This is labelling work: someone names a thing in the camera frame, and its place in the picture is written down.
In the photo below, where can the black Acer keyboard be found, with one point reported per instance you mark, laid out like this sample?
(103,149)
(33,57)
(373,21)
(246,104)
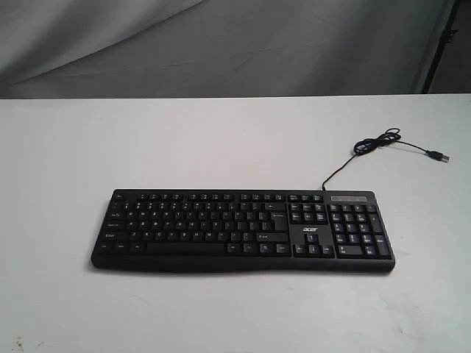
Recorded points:
(207,231)

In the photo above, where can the grey backdrop cloth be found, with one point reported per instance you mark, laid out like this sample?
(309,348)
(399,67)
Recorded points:
(195,49)

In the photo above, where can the black tripod stand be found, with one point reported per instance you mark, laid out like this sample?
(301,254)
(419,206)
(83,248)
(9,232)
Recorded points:
(449,71)

